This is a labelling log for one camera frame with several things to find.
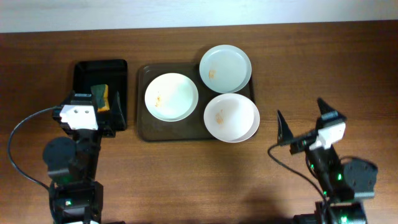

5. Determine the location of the black small tray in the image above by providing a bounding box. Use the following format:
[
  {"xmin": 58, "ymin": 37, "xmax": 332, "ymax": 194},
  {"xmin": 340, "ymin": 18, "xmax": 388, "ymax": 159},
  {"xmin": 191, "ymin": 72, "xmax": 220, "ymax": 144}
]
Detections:
[{"xmin": 73, "ymin": 59, "xmax": 128, "ymax": 128}]

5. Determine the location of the dark brown tray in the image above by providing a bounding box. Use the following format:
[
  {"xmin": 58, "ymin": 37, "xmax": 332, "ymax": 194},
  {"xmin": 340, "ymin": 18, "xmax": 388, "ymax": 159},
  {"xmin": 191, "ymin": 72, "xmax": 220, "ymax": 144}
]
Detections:
[{"xmin": 137, "ymin": 63, "xmax": 255, "ymax": 142}]

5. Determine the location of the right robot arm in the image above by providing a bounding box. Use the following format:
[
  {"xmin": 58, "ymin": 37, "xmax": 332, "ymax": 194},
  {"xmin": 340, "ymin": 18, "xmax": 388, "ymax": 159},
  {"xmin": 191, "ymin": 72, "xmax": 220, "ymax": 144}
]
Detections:
[{"xmin": 277, "ymin": 98, "xmax": 378, "ymax": 224}]

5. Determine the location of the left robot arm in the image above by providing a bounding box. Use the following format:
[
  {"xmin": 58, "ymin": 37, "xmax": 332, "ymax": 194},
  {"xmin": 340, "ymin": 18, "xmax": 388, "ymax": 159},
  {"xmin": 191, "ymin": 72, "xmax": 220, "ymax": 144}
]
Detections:
[{"xmin": 43, "ymin": 91, "xmax": 127, "ymax": 223}]

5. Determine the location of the green yellow sponge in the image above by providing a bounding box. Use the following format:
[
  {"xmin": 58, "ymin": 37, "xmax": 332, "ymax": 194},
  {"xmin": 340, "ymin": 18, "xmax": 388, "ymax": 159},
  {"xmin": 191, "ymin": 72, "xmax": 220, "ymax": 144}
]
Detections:
[{"xmin": 91, "ymin": 84, "xmax": 110, "ymax": 113}]

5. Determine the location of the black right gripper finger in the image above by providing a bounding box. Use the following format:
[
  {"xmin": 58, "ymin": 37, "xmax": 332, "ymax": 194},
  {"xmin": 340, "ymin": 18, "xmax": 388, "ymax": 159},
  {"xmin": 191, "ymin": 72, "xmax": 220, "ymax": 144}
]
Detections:
[
  {"xmin": 277, "ymin": 110, "xmax": 294, "ymax": 146},
  {"xmin": 317, "ymin": 98, "xmax": 334, "ymax": 115}
]

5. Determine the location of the pink plate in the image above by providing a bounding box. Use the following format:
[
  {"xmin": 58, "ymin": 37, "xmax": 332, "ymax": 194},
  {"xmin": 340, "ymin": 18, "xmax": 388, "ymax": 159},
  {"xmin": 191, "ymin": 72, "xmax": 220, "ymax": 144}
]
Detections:
[{"xmin": 203, "ymin": 93, "xmax": 261, "ymax": 143}]

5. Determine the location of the white plate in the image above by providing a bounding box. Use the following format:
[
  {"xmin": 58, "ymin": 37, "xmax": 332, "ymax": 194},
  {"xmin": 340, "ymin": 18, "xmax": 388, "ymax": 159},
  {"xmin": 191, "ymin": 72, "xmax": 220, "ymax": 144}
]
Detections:
[{"xmin": 144, "ymin": 73, "xmax": 199, "ymax": 122}]

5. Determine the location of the pale green plate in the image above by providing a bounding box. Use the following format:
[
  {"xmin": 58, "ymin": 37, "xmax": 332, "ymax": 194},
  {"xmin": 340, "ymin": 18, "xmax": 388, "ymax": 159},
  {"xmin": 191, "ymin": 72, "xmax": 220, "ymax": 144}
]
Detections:
[{"xmin": 199, "ymin": 45, "xmax": 252, "ymax": 93}]

